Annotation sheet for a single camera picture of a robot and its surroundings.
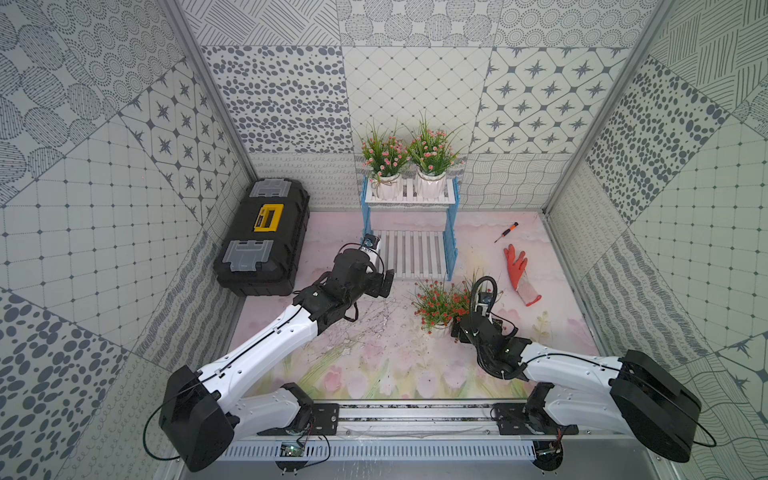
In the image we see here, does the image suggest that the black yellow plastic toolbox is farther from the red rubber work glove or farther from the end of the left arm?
the red rubber work glove

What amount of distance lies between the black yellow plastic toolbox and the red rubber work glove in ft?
2.44

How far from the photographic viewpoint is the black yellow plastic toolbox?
86 centimetres

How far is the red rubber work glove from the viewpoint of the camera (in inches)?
38.5

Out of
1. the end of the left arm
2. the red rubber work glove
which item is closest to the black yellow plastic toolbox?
the end of the left arm
